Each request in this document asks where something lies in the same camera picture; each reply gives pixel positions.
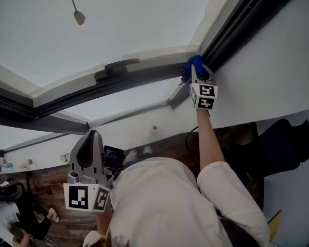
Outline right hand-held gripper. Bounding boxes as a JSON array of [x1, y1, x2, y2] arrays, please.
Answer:
[[188, 63, 219, 111]]

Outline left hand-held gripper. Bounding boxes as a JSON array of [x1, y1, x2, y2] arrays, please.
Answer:
[[63, 129, 114, 214]]

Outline blue cloth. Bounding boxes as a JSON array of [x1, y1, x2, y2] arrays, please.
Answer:
[[180, 55, 204, 85]]

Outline black window frame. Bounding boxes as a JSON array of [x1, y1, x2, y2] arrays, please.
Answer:
[[0, 0, 307, 136]]

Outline person's right forearm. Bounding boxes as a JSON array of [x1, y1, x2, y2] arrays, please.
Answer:
[[196, 109, 226, 176]]

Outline person's left forearm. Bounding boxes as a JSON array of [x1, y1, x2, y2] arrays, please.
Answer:
[[94, 209, 113, 236]]

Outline black device with screen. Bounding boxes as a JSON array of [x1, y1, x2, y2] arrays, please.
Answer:
[[103, 145, 125, 168]]

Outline person's jeans legs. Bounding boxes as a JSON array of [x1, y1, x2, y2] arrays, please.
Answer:
[[123, 152, 143, 167]]

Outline black office chair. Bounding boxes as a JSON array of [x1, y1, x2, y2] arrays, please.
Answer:
[[0, 178, 53, 241]]

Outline colourful items on sill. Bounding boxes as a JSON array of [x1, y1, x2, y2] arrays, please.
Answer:
[[0, 158, 15, 175]]

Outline person's white shirt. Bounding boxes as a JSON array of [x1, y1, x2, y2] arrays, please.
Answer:
[[82, 156, 271, 247]]

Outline yellow cardboard piece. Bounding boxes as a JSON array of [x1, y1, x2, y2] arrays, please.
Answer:
[[266, 209, 284, 242]]

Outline black cable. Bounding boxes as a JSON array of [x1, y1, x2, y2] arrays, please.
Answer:
[[184, 125, 199, 154]]

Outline dark window handle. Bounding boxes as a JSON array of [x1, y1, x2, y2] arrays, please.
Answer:
[[104, 58, 141, 77]]

